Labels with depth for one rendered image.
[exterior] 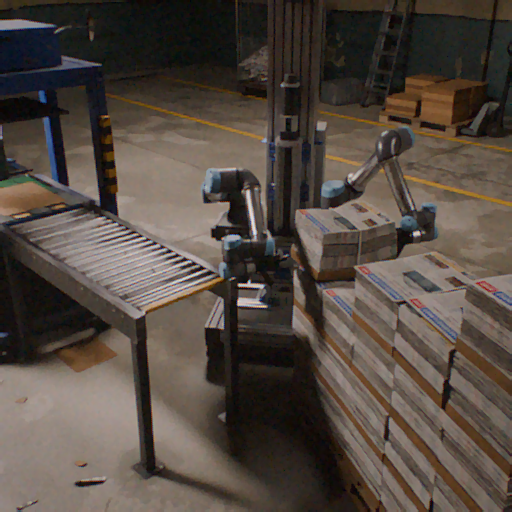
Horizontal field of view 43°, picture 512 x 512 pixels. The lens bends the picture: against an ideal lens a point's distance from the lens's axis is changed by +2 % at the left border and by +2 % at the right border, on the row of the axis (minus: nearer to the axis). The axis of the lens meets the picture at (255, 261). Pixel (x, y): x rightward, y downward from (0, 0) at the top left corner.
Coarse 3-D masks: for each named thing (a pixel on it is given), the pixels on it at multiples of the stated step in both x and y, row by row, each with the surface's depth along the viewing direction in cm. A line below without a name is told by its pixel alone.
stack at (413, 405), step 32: (320, 288) 274; (352, 288) 273; (320, 320) 279; (352, 320) 249; (320, 352) 283; (352, 352) 255; (384, 352) 229; (320, 384) 289; (352, 384) 257; (384, 384) 233; (416, 384) 213; (320, 416) 297; (384, 416) 235; (416, 416) 215; (320, 448) 301; (352, 448) 267; (384, 448) 240; (416, 448) 218; (352, 480) 272; (384, 480) 244; (416, 480) 221
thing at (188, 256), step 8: (88, 208) 369; (96, 208) 368; (112, 216) 357; (120, 224) 347; (128, 224) 347; (136, 232) 337; (144, 232) 337; (152, 240) 327; (160, 240) 327; (168, 248) 318; (176, 248) 318; (184, 256) 310; (192, 256) 309; (200, 264) 301; (208, 264) 301; (216, 272) 294; (232, 280) 288; (216, 288) 297; (224, 288) 292; (232, 288) 289; (224, 296) 294; (232, 296) 291
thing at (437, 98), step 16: (416, 80) 890; (432, 80) 878; (448, 80) 892; (464, 80) 875; (400, 96) 883; (416, 96) 882; (432, 96) 836; (448, 96) 819; (464, 96) 831; (480, 96) 854; (384, 112) 896; (400, 112) 877; (416, 112) 864; (432, 112) 841; (448, 112) 824; (464, 112) 840; (416, 128) 864; (448, 128) 829
